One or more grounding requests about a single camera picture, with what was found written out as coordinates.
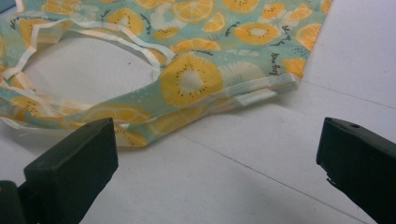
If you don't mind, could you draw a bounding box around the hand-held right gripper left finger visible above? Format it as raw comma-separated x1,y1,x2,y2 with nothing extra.
23,117,120,224

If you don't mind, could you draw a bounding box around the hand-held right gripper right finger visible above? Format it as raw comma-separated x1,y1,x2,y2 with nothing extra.
316,117,396,224

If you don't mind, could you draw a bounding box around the citrus print fabric bag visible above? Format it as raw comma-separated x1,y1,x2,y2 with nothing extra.
0,0,333,148

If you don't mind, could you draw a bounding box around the wooden table with white mat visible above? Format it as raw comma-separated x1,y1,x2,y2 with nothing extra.
0,0,396,224

